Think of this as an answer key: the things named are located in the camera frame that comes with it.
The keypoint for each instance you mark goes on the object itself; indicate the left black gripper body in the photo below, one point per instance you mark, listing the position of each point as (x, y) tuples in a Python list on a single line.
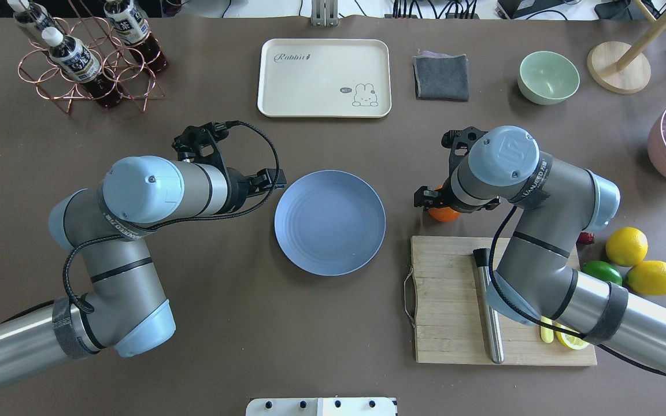
[(238, 191)]

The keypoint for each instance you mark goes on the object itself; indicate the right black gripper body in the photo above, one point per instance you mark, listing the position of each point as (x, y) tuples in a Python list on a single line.
[(442, 199)]

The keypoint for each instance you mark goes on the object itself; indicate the orange fruit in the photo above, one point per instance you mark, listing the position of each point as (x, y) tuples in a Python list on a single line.
[(444, 215)]

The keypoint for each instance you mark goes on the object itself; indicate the blue plate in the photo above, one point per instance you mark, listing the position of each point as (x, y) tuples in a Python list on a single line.
[(330, 223)]

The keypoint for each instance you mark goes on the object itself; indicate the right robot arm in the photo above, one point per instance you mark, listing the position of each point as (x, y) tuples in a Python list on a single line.
[(558, 201)]

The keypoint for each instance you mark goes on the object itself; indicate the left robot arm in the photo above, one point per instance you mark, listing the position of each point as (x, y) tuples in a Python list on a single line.
[(127, 308)]

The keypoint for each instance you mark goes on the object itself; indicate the steel muddler black tip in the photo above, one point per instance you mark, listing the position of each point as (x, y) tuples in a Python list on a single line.
[(491, 319)]

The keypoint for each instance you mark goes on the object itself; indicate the wooden cutting board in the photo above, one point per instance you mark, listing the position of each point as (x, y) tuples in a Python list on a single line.
[(448, 312)]

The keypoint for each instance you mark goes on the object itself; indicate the grey folded cloth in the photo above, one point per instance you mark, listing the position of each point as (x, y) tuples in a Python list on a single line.
[(442, 76)]

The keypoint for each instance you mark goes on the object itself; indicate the cream rabbit tray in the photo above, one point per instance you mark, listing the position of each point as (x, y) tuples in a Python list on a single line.
[(324, 78)]

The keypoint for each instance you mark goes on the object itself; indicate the red strawberry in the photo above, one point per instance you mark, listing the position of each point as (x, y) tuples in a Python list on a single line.
[(585, 238)]

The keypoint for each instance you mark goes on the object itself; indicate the mint green bowl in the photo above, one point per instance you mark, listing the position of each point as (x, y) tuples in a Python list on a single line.
[(547, 78)]

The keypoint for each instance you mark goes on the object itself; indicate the yellow plastic knife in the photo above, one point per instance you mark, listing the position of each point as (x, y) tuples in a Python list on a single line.
[(546, 330)]

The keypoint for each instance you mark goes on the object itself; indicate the green lime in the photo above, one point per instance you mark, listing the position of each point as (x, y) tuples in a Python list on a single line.
[(603, 271)]

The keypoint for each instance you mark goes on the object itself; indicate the tea bottle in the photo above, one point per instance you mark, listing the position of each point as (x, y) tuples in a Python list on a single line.
[(131, 27), (32, 19), (79, 64)]

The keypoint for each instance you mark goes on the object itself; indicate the yellow lemon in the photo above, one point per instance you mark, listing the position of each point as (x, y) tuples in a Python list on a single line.
[(627, 247), (648, 278)]

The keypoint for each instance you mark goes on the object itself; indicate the wooden glass stand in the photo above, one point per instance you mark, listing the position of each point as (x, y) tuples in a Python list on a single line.
[(622, 68)]

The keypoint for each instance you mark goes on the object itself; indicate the copper wire bottle rack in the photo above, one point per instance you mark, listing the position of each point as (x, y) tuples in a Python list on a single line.
[(137, 85)]

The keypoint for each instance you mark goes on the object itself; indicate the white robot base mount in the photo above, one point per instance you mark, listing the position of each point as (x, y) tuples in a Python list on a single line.
[(323, 406)]

